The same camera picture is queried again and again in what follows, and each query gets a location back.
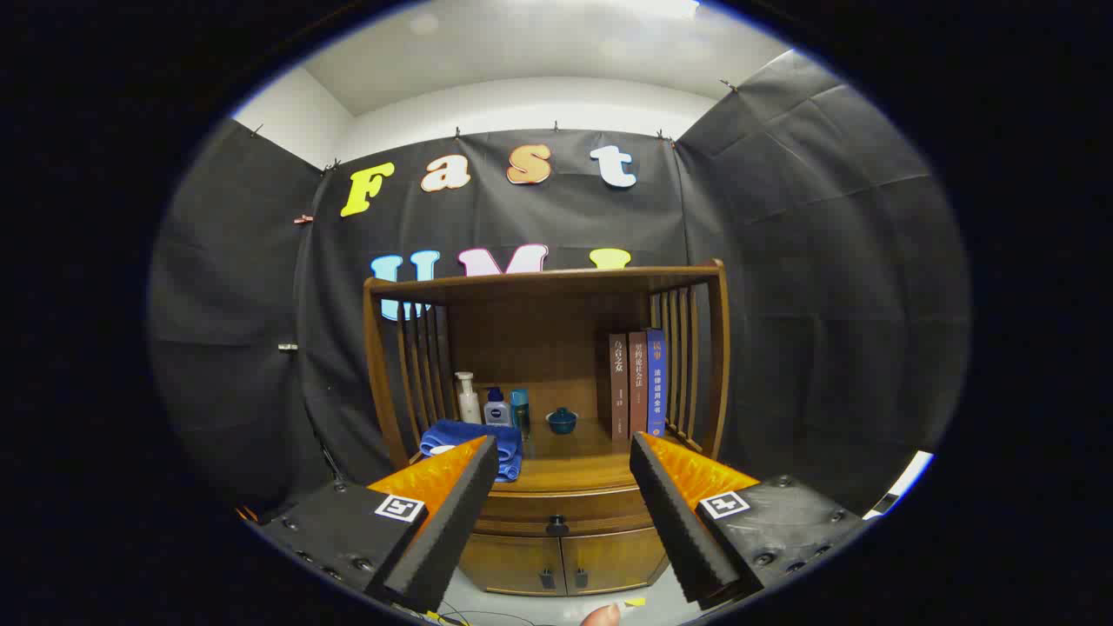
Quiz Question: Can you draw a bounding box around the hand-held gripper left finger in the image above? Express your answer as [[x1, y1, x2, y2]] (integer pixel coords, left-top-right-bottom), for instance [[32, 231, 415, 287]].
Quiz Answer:
[[259, 435, 500, 614]]

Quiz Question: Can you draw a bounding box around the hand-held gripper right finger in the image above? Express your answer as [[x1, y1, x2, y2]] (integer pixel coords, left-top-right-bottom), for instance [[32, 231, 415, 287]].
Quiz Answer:
[[629, 432, 869, 609]]

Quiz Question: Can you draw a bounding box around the wooden drawer with black knob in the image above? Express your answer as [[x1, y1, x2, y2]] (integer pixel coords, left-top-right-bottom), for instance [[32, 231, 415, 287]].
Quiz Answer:
[[474, 487, 653, 536]]

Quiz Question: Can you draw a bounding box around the wooden countertop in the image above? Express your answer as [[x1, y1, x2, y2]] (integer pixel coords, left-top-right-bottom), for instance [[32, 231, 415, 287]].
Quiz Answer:
[[409, 417, 705, 493]]

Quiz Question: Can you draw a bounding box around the wooden cabinet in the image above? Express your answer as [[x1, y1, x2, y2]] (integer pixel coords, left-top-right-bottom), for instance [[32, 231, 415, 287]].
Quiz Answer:
[[363, 259, 731, 597]]

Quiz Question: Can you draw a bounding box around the blue folded towel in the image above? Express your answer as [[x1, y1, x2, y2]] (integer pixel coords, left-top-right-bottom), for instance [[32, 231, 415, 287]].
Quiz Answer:
[[420, 419, 524, 483]]

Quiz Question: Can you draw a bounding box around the white pump bottle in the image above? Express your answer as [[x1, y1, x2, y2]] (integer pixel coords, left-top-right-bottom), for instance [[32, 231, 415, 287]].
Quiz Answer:
[[455, 372, 482, 425]]

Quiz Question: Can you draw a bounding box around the blue book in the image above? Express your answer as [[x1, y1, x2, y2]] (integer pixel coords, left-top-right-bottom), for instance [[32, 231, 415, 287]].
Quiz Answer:
[[646, 328, 667, 437]]

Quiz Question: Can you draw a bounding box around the reddish brown book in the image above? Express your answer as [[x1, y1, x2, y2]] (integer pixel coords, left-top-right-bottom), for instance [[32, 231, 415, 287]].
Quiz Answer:
[[628, 330, 650, 438]]

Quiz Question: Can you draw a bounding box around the dark brown book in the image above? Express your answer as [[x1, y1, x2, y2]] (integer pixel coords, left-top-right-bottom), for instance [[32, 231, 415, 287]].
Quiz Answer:
[[609, 334, 630, 443]]

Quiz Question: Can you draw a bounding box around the black floor cable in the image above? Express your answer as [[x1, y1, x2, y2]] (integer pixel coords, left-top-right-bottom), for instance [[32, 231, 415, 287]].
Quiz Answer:
[[426, 607, 540, 626]]

